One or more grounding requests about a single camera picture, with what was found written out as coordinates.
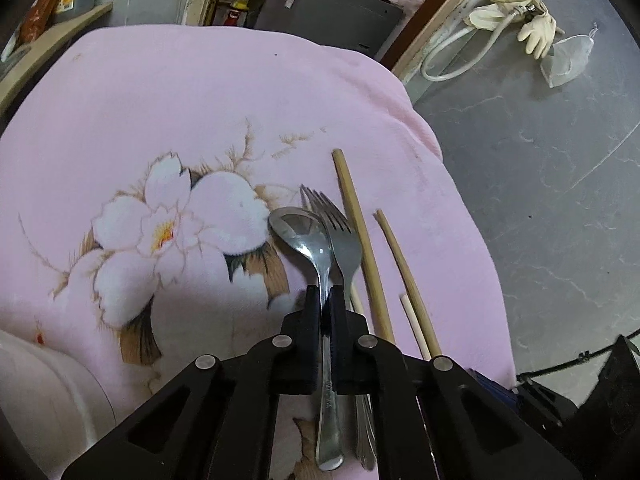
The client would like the orange snack packet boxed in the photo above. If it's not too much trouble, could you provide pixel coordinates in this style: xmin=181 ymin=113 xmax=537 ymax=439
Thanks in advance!
xmin=20 ymin=0 xmax=82 ymax=44

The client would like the pink floral blanket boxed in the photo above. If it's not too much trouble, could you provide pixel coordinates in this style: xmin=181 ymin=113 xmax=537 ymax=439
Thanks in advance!
xmin=0 ymin=25 xmax=518 ymax=480

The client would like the tapered bamboo chopstick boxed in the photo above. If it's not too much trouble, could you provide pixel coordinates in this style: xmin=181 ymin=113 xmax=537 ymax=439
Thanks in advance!
xmin=374 ymin=209 xmax=443 ymax=361

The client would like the red bottle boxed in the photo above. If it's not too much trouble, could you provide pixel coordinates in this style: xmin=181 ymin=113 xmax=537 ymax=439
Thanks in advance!
xmin=225 ymin=0 xmax=251 ymax=28

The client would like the cream rubber glove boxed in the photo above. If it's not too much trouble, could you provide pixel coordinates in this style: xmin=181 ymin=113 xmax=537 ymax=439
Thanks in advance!
xmin=464 ymin=0 xmax=527 ymax=31
xmin=517 ymin=10 xmax=559 ymax=60

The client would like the white hose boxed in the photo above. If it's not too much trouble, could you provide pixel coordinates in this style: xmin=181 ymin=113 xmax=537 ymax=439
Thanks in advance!
xmin=420 ymin=4 xmax=532 ymax=81

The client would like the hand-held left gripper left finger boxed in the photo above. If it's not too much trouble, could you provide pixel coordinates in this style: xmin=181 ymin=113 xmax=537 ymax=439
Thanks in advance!
xmin=62 ymin=285 xmax=324 ymax=480

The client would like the long bamboo chopstick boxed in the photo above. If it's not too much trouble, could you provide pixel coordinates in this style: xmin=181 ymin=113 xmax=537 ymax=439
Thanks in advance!
xmin=332 ymin=148 xmax=396 ymax=346

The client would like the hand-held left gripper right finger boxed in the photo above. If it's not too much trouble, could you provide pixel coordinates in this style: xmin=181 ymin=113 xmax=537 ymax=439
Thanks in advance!
xmin=325 ymin=284 xmax=584 ymax=480

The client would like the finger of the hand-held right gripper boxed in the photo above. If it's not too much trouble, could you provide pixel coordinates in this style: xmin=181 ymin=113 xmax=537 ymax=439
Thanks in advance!
xmin=469 ymin=367 xmax=577 ymax=429

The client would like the white plastic container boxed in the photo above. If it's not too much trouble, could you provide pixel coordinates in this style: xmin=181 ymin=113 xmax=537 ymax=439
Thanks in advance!
xmin=0 ymin=330 xmax=117 ymax=480

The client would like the wooden door frame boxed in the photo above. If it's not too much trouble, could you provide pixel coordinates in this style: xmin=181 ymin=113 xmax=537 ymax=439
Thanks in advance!
xmin=375 ymin=0 xmax=503 ymax=97

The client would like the pale chopstick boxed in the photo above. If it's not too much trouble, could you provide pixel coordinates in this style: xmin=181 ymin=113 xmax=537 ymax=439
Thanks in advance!
xmin=398 ymin=294 xmax=432 ymax=361
xmin=350 ymin=287 xmax=371 ymax=334

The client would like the grey refrigerator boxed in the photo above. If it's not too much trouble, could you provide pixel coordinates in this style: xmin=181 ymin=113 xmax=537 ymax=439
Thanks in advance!
xmin=252 ymin=0 xmax=405 ymax=59

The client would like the metal spoon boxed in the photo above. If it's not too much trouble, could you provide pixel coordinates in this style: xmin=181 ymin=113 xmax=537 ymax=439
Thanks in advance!
xmin=268 ymin=206 xmax=346 ymax=472

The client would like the metal fork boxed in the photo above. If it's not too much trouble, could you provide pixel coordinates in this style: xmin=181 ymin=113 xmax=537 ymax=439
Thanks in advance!
xmin=299 ymin=185 xmax=377 ymax=471

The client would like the black cable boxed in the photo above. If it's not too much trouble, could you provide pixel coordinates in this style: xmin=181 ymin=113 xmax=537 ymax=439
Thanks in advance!
xmin=516 ymin=344 xmax=624 ymax=377

